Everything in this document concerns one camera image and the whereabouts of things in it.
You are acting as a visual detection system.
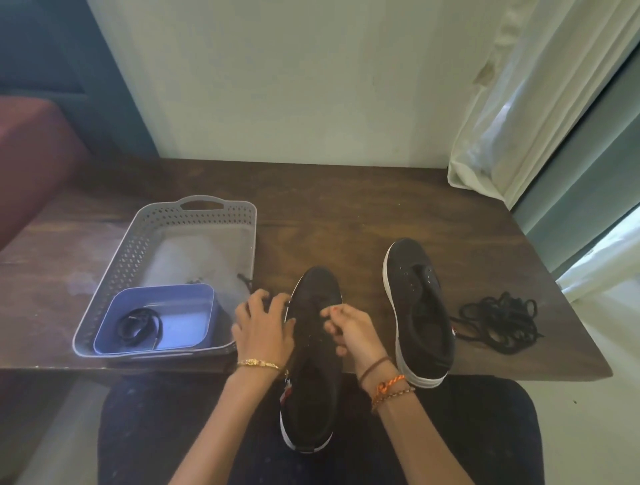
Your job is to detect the black sneaker without laces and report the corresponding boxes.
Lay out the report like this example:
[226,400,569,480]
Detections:
[382,238,457,389]

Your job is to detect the blue plastic container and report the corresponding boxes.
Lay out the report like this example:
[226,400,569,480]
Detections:
[93,284,216,356]

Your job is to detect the person's right hand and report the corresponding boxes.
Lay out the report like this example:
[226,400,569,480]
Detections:
[320,305,389,375]

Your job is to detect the teal curtain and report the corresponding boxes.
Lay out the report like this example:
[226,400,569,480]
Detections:
[510,47,640,276]

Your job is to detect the gold bracelet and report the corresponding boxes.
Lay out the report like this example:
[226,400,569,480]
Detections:
[235,357,290,374]

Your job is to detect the person's left hand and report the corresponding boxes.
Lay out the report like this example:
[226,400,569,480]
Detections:
[231,289,297,370]

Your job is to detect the person's dark trousers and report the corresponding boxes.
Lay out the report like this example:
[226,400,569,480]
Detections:
[97,374,546,485]

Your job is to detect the white curtain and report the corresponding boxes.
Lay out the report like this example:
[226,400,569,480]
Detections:
[447,0,640,212]

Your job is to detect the coiled black shoelace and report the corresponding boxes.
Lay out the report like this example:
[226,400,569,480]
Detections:
[117,308,164,350]

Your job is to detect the black shoelace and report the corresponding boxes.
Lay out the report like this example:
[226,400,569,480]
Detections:
[117,308,164,350]
[236,272,331,320]

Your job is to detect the grey perforated plastic basket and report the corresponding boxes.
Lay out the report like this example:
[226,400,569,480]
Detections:
[72,196,258,360]

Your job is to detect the person's right forearm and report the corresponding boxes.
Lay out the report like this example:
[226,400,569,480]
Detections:
[371,372,468,485]

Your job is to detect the person's left forearm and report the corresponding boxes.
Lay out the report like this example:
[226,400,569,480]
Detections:
[167,364,287,485]

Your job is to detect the bundle of black shoelaces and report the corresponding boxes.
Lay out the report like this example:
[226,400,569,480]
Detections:
[449,292,540,356]

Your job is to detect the black sneaker with red tab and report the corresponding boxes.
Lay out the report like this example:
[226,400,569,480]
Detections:
[279,266,347,454]

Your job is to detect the brown thread bracelet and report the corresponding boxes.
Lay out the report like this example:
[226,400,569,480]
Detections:
[357,355,391,386]

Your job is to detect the orange thread bracelet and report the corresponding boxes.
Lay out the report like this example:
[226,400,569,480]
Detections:
[370,374,417,413]

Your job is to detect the maroon cushion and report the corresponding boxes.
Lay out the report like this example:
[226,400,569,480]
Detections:
[0,96,92,251]

